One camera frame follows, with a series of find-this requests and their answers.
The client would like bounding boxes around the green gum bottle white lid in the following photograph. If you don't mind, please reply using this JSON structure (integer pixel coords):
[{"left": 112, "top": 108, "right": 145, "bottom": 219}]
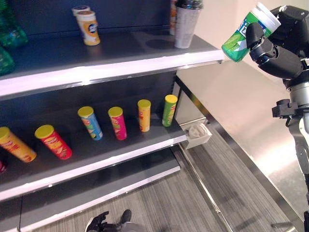
[{"left": 221, "top": 1, "right": 282, "bottom": 63}]

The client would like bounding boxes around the stainless steel table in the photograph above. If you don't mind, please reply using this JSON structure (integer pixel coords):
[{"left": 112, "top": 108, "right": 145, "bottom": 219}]
[{"left": 174, "top": 60, "right": 309, "bottom": 232}]

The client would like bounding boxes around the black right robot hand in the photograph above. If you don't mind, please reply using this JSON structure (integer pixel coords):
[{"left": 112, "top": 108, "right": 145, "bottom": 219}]
[{"left": 245, "top": 6, "right": 309, "bottom": 80}]

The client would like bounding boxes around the orange snack package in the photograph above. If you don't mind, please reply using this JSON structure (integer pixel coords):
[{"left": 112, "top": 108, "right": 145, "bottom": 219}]
[{"left": 169, "top": 0, "right": 178, "bottom": 36}]

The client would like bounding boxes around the red chip can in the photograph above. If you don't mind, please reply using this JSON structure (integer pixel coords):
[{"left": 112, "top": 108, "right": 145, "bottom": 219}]
[{"left": 34, "top": 124, "right": 73, "bottom": 160}]

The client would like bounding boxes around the white cup black lid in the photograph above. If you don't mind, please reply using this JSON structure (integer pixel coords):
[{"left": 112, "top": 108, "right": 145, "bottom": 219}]
[{"left": 174, "top": 0, "right": 205, "bottom": 49}]

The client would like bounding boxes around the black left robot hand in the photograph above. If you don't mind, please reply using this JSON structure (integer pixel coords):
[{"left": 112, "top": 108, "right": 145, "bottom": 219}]
[{"left": 85, "top": 209, "right": 132, "bottom": 232}]

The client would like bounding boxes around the blue chip can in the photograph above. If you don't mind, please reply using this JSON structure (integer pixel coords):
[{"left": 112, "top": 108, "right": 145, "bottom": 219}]
[{"left": 77, "top": 106, "right": 103, "bottom": 141}]

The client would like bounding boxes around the green plastic bottle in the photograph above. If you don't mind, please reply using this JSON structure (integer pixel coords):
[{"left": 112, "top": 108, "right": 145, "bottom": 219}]
[
  {"left": 0, "top": 0, "right": 29, "bottom": 48},
  {"left": 0, "top": 44, "right": 15, "bottom": 76}
]

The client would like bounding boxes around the orange-yellow chip can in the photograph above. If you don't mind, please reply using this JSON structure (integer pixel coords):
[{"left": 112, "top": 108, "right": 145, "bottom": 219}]
[{"left": 0, "top": 126, "right": 37, "bottom": 163}]

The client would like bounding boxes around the yellow snack cup blue logo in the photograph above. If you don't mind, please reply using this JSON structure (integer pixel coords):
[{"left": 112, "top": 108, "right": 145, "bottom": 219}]
[{"left": 76, "top": 10, "right": 101, "bottom": 46}]

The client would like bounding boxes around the dark shelf board white edge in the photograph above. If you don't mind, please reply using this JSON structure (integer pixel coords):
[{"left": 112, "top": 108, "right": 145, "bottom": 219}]
[
  {"left": 0, "top": 113, "right": 189, "bottom": 203},
  {"left": 0, "top": 147, "right": 182, "bottom": 232},
  {"left": 0, "top": 30, "right": 226, "bottom": 102}
]

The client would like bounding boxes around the green chip can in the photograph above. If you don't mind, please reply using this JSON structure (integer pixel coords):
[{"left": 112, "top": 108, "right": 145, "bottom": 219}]
[{"left": 162, "top": 94, "right": 179, "bottom": 127}]

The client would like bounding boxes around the yellow chip can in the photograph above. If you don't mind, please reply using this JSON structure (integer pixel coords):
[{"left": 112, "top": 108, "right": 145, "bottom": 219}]
[{"left": 137, "top": 99, "right": 152, "bottom": 133}]

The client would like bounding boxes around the pink chip can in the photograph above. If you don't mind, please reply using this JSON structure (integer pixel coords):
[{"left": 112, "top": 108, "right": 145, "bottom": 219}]
[{"left": 108, "top": 106, "right": 127, "bottom": 141}]

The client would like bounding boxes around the yellow snack cup white lid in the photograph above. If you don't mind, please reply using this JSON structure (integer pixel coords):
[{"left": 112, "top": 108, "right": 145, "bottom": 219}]
[{"left": 71, "top": 5, "right": 91, "bottom": 16}]

